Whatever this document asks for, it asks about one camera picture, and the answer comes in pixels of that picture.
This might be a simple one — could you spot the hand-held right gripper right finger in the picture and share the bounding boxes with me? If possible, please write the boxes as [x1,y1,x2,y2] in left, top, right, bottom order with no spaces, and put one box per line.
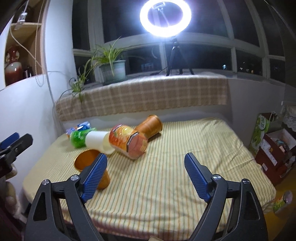
[184,153,269,241]

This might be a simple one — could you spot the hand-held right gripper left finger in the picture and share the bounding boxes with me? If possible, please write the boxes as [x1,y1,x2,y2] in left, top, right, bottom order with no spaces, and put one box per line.
[25,153,108,241]

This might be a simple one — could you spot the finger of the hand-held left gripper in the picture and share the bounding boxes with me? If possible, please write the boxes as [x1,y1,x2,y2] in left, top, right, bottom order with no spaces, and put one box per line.
[0,132,19,149]
[0,134,33,173]

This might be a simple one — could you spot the white plastic cup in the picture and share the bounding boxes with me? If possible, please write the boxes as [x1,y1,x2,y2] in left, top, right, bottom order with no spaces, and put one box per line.
[85,131,115,155]

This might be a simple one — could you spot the green printed cup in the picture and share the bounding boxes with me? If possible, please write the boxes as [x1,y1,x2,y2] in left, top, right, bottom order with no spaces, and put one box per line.
[70,128,97,149]

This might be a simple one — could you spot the orange printed paper cup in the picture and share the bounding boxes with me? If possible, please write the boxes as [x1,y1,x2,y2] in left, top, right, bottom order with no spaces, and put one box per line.
[108,124,149,159]

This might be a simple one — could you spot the fruit printed cup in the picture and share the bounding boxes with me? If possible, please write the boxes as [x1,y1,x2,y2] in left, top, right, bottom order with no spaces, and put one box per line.
[273,190,294,214]

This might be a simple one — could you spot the striped yellow bed sheet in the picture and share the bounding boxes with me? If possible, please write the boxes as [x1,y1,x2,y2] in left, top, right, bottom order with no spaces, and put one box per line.
[22,117,277,235]

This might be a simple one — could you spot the blue snack packet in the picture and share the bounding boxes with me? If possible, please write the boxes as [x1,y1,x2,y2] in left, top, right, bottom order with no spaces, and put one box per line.
[66,121,92,139]

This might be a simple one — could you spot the dark small bottle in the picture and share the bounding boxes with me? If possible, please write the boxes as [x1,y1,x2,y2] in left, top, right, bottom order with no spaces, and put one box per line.
[22,65,33,78]

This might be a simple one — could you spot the red ceramic vase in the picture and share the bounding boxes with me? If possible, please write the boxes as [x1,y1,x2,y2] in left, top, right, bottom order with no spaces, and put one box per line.
[5,45,24,86]

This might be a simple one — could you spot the red cardboard box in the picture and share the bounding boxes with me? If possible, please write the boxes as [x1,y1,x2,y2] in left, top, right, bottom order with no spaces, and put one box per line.
[255,128,296,186]

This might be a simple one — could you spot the green paper bag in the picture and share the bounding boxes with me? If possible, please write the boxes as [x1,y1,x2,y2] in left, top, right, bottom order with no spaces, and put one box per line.
[248,113,277,158]

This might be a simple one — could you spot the checkered beige cloth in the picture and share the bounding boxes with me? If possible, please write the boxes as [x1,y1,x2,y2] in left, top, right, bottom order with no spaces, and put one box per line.
[55,75,229,122]

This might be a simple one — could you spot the potted spider plant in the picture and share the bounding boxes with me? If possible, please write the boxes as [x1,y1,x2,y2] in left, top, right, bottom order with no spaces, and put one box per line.
[59,37,140,103]

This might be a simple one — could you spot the white lace cloth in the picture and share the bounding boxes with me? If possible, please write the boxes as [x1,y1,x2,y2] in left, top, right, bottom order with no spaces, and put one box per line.
[280,105,296,134]

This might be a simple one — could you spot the black tripod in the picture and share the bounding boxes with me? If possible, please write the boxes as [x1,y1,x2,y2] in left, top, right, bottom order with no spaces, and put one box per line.
[165,38,195,77]

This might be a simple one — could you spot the white cable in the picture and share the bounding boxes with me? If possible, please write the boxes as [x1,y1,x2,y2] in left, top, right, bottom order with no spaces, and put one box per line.
[9,0,77,103]

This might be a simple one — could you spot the wooden wall shelf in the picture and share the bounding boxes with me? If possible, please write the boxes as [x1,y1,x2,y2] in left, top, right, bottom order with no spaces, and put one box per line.
[4,0,45,88]

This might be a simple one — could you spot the ring light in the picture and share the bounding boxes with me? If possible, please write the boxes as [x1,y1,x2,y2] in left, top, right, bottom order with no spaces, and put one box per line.
[139,0,192,39]

